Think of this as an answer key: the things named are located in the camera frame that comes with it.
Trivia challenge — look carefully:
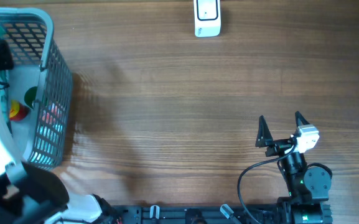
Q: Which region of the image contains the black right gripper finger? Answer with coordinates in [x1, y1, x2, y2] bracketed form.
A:
[295, 111, 310, 127]
[255, 115, 273, 147]

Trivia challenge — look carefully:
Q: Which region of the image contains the small orange white box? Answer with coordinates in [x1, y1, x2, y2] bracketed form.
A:
[42, 103, 62, 126]

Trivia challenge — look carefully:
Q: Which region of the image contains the green lidded round jar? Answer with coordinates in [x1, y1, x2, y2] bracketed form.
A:
[24, 86, 48, 109]

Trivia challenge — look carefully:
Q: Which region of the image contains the red yellow green-capped bottle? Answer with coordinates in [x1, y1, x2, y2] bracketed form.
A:
[9, 100, 30, 121]

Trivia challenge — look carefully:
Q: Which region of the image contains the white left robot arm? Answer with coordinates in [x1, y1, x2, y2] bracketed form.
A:
[0, 7, 121, 223]

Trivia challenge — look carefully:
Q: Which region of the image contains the white barcode scanner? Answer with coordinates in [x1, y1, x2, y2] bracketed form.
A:
[193, 0, 221, 38]

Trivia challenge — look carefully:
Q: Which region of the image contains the grey plastic mesh basket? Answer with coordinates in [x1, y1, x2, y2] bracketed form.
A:
[0, 7, 73, 173]

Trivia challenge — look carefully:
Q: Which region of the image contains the black right camera cable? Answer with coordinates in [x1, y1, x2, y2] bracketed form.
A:
[236, 136, 299, 224]

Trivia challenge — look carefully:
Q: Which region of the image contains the black mounting rail base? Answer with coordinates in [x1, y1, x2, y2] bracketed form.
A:
[113, 203, 333, 224]

